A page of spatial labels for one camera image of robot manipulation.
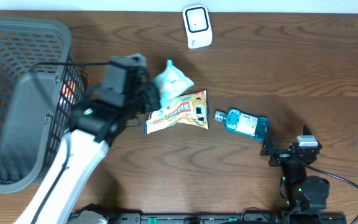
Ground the teal mouthwash bottle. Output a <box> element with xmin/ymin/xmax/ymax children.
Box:
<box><xmin>214</xmin><ymin>109</ymin><xmax>270</xmax><ymax>142</ymax></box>

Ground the teal wet wipes pack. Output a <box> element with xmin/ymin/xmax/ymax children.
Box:
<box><xmin>154</xmin><ymin>60</ymin><xmax>194</xmax><ymax>108</ymax></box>

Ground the yellow snack bag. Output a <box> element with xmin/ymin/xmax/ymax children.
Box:
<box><xmin>145</xmin><ymin>90</ymin><xmax>209</xmax><ymax>134</ymax></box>

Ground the small orange box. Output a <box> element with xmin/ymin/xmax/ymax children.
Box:
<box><xmin>60</xmin><ymin>81</ymin><xmax>76</xmax><ymax>105</ymax></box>

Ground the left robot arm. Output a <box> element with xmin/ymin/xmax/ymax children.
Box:
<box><xmin>16</xmin><ymin>65</ymin><xmax>160</xmax><ymax>223</ymax></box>

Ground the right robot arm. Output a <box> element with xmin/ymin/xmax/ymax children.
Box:
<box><xmin>260</xmin><ymin>126</ymin><xmax>330</xmax><ymax>213</ymax></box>

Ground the white barcode scanner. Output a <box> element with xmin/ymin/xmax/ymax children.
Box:
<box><xmin>182</xmin><ymin>5</ymin><xmax>213</xmax><ymax>49</ymax></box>

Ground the grey plastic mesh basket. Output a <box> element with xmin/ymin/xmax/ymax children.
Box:
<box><xmin>0</xmin><ymin>17</ymin><xmax>85</xmax><ymax>194</ymax></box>

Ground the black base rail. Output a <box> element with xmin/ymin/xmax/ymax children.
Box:
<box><xmin>68</xmin><ymin>212</ymin><xmax>347</xmax><ymax>224</ymax></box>

